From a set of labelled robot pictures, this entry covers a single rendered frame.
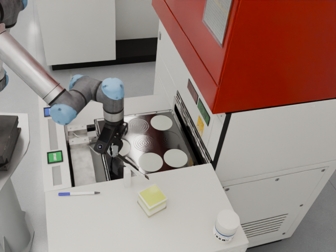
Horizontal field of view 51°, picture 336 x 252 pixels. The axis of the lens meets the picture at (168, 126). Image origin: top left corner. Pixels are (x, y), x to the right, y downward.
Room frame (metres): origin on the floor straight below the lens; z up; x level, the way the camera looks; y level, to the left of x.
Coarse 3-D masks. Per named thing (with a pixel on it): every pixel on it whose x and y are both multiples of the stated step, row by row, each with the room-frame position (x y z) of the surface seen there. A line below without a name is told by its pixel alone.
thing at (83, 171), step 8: (72, 136) 1.04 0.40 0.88; (80, 136) 1.04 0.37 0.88; (72, 152) 0.95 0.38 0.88; (80, 152) 0.95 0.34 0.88; (88, 152) 0.96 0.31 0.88; (72, 160) 0.91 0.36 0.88; (80, 160) 0.91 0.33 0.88; (88, 160) 0.92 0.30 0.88; (80, 168) 0.87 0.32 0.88; (88, 168) 0.88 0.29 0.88; (80, 176) 0.83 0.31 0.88; (88, 176) 0.84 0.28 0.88; (80, 184) 0.80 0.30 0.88
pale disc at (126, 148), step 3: (123, 141) 1.03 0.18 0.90; (126, 141) 1.03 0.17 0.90; (123, 144) 1.01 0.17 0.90; (126, 144) 1.01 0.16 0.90; (111, 147) 0.99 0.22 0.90; (123, 147) 0.99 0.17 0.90; (126, 147) 1.00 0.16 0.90; (129, 147) 1.00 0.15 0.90; (120, 150) 0.98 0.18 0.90; (123, 150) 0.98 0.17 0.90; (126, 150) 0.98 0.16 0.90; (120, 153) 0.96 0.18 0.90; (123, 153) 0.96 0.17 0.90; (126, 153) 0.96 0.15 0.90
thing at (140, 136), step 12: (132, 120) 1.17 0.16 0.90; (144, 120) 1.18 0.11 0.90; (132, 132) 1.09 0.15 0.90; (144, 132) 1.10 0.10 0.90; (156, 132) 1.11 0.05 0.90; (168, 132) 1.12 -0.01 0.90; (132, 144) 1.02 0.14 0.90; (144, 144) 1.03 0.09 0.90; (156, 144) 1.04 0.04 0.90; (168, 144) 1.05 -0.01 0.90; (180, 144) 1.05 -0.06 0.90; (108, 156) 0.94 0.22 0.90; (132, 156) 0.95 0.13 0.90; (108, 168) 0.87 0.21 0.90; (120, 168) 0.88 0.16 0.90; (168, 168) 0.91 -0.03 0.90
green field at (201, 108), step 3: (198, 102) 1.10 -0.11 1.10; (198, 105) 1.10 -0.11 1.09; (201, 105) 1.08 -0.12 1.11; (198, 108) 1.09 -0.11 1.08; (201, 108) 1.07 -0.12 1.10; (201, 111) 1.07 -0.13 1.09; (204, 111) 1.04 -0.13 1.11; (204, 114) 1.04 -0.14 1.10; (204, 117) 1.03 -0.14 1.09; (207, 117) 1.01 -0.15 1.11; (207, 120) 1.01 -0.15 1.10
